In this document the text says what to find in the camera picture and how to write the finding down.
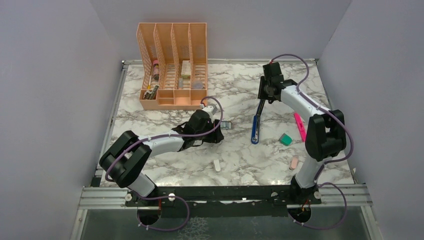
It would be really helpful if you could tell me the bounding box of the clear tape roll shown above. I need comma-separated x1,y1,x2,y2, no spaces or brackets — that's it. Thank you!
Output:
191,80,205,90

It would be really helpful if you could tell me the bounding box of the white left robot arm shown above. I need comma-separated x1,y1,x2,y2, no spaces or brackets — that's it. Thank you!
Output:
99,109,224,206

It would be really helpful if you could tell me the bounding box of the green white small box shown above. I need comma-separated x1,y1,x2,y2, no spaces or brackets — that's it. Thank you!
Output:
180,60,192,80

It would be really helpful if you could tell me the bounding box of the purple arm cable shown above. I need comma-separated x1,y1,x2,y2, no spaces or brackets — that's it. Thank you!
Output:
104,96,225,233
270,53,355,231

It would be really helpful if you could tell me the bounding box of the black label card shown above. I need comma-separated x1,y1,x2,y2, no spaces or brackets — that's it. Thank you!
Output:
143,84,160,100

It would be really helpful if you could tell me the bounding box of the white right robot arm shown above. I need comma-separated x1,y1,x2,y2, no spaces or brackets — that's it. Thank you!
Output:
251,62,347,204

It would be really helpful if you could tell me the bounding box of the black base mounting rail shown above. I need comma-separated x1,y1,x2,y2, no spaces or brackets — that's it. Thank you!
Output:
125,185,322,218

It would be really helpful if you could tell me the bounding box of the orange plastic desk organizer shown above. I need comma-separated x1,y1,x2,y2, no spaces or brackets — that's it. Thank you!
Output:
136,22,208,110

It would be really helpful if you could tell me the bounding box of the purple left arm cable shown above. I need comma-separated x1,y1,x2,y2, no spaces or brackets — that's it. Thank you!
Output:
104,96,225,233

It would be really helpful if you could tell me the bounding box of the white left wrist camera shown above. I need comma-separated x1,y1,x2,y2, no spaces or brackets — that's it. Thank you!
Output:
201,104,218,119

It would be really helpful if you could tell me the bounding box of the small white stapler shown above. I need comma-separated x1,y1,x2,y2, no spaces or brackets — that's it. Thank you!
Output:
213,159,222,173

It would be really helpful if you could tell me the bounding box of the pink glue stick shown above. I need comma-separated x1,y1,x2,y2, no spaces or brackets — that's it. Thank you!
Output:
152,60,160,82

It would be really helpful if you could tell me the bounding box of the blue stapler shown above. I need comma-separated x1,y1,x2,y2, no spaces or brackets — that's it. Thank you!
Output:
250,99,266,145

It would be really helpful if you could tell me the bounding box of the pink eraser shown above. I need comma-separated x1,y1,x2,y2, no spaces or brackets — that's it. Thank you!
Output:
289,156,299,171

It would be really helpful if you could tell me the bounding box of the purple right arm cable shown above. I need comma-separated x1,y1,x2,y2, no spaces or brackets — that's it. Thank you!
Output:
270,53,355,231

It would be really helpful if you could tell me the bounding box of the green eraser block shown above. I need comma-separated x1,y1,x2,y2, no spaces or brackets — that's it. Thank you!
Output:
279,133,293,146

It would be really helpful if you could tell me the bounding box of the pink highlighter marker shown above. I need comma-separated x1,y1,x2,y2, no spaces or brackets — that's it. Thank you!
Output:
293,112,307,142

